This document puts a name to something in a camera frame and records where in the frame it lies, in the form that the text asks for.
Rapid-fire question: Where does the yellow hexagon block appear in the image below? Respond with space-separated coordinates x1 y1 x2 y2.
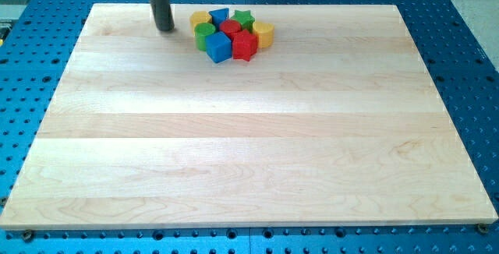
189 11 212 34

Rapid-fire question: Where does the red star block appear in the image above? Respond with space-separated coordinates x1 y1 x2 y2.
232 30 258 62

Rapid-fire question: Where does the green star block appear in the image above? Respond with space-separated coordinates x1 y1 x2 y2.
231 10 255 33

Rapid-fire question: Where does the blue triangle block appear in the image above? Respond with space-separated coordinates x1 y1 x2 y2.
208 8 229 30

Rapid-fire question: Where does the yellow cylinder block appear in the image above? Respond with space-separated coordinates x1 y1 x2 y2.
253 21 274 48

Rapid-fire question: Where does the light wooden board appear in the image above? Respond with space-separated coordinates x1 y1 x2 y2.
1 3 497 230

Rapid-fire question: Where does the green cylinder block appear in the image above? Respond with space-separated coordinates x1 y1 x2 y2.
194 23 217 51

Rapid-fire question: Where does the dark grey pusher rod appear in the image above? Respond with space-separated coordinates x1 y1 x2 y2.
149 0 175 31

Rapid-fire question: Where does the red cylinder block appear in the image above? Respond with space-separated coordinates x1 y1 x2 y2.
219 19 242 41

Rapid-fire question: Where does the blue cube block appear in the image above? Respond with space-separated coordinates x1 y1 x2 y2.
205 32 232 63

